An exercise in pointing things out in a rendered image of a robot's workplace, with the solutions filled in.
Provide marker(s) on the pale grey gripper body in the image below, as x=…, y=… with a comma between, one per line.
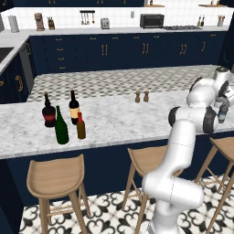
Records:
x=223, y=101

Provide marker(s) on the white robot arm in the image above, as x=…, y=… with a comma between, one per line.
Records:
x=182, y=146

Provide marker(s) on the small dark labelled plastic bottle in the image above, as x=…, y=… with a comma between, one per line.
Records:
x=222, y=115

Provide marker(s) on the wooden bar stool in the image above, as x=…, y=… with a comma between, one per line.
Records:
x=56, y=179
x=143, y=163
x=224, y=149

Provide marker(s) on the tall dark fridge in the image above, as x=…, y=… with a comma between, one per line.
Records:
x=228, y=42

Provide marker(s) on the brown wooden shaker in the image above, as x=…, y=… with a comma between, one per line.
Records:
x=146, y=96
x=137, y=97

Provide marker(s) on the pot of kitchen tools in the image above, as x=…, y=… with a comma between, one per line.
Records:
x=220, y=21

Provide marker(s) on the dark oil bottle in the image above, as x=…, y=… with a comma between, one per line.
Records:
x=202, y=21

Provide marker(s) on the pale oil bottle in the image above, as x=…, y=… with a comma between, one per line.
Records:
x=199, y=22

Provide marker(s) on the black hob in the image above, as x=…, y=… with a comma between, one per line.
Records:
x=182, y=27

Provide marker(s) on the black toaster oven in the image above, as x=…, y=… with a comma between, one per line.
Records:
x=151, y=21

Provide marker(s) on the long navy base cupboard run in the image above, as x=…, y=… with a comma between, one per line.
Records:
x=122, y=51

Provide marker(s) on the dark blue kitchen island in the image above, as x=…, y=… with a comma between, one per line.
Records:
x=106, y=164

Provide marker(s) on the silver toaster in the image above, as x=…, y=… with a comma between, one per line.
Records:
x=105, y=23

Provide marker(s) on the brown red-capped bottle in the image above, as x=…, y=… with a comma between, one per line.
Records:
x=81, y=129

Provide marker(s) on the dark tan-labelled wine bottle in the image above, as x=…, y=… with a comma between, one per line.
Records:
x=73, y=111

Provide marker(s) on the green glass bottle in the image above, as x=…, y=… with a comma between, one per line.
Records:
x=61, y=131

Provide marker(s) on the round dark red-labelled bottle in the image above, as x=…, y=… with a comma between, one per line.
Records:
x=48, y=114

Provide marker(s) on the wooden knife block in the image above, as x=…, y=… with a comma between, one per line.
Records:
x=51, y=24

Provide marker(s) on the grey dishwasher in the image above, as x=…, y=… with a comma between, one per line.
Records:
x=26, y=70

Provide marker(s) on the brown coffee machine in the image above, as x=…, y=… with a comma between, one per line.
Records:
x=39, y=22

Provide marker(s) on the navy cupboard run with sink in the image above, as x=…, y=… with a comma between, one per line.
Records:
x=10, y=82

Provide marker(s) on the white paper towel roll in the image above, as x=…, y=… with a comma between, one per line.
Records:
x=13, y=24

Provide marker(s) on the dark sink basin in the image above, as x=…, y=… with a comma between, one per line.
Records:
x=4, y=53

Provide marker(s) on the long wooden wall shelf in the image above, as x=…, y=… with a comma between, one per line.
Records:
x=213, y=5

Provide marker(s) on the short wooden wall shelf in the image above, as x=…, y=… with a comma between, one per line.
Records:
x=154, y=5

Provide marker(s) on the white wall socket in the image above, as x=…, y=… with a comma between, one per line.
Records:
x=132, y=14

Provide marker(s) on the rail with hanging tools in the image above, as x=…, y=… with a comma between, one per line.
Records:
x=87, y=16

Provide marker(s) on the navy wall cupboard run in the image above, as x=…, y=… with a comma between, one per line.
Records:
x=76, y=2

